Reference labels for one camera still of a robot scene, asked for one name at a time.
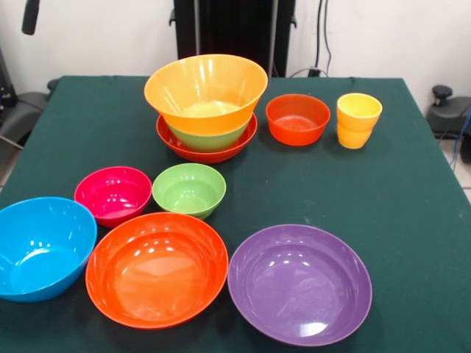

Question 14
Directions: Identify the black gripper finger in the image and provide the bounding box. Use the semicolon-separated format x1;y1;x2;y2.
21;0;40;36

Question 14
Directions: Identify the large orange bowl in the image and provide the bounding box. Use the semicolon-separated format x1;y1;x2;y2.
144;54;269;136

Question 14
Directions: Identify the large green bowl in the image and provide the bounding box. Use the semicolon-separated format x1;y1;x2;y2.
167;121;251;153

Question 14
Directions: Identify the large red bowl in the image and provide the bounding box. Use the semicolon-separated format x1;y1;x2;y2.
85;212;230;330
156;113;258;165

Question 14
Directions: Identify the black device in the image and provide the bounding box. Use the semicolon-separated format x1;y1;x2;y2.
0;46;18;110

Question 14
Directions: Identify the pink bowl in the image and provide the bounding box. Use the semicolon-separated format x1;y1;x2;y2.
74;165;153;229

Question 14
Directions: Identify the small green bowl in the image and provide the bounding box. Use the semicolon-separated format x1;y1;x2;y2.
152;163;227;221

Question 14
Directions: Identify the blue bowl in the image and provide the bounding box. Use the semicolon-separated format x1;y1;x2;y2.
0;196;99;304

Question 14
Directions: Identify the small red bowl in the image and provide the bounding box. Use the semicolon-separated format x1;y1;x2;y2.
265;93;331;147

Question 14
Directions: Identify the yellow cup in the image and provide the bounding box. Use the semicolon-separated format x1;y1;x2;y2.
336;93;383;150

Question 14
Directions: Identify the dark green table cloth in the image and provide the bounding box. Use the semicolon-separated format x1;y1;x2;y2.
0;75;471;353

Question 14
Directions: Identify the purple bowl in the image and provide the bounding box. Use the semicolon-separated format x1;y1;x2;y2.
227;224;373;347

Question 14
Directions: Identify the blue cable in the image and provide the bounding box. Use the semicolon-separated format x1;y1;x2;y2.
448;106;471;163

